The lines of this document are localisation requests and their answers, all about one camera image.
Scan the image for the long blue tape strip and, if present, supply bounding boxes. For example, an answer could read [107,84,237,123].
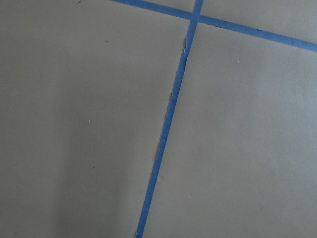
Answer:
[135,0,203,238]

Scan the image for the crossing blue tape strip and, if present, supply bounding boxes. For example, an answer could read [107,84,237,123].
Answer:
[118,0,317,52]

